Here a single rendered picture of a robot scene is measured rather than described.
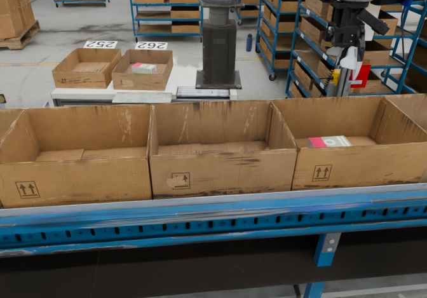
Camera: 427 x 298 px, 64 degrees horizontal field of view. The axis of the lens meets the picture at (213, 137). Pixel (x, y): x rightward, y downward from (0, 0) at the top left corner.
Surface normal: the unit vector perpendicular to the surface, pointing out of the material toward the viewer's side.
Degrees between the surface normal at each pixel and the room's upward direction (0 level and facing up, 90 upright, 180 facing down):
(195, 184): 91
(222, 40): 90
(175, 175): 91
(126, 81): 91
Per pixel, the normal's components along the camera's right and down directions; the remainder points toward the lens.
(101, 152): 0.01, -0.84
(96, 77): 0.00, 0.55
